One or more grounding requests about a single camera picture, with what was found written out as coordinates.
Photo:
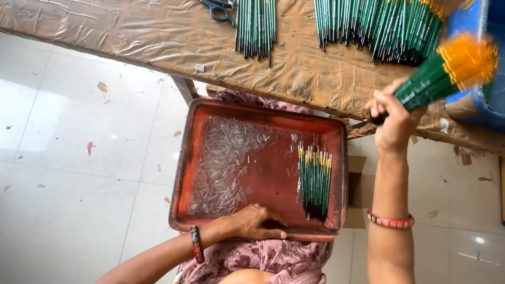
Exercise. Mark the brown cardboard box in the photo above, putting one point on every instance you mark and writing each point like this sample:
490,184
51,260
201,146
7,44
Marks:
357,189

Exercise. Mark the red patterned bangle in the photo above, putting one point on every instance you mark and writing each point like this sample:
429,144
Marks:
390,222

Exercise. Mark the wide heap of green brushes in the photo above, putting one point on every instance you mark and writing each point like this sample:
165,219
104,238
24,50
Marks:
386,27

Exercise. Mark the pile of clear plastic tubes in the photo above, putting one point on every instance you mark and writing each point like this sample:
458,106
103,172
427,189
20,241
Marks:
225,165

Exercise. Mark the blue plastic bag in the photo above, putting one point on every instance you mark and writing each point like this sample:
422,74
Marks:
491,106

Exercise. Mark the red rectangular tray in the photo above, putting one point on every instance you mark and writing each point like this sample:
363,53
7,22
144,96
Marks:
272,177

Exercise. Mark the brown plastic table cover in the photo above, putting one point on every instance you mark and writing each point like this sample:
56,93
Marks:
157,35

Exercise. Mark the grey metal table leg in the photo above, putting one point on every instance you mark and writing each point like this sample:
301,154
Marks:
186,88

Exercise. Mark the thick handful of green brushes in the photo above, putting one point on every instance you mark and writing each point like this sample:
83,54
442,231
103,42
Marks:
438,79

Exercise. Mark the narrow row of green brushes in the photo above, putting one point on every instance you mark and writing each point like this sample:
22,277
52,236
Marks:
255,27

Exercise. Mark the red and black bangle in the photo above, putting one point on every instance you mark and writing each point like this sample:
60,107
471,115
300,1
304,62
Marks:
197,244

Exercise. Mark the dark grey scissors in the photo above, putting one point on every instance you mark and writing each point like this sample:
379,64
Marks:
218,10

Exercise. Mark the person's right fingers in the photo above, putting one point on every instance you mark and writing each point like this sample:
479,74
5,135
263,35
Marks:
380,102

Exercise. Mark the small bundle of green brushes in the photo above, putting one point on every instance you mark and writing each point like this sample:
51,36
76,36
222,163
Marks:
315,185

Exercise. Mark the person's left hand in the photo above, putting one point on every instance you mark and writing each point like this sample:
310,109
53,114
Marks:
246,223

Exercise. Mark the person's right hand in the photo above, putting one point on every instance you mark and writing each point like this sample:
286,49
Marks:
394,126

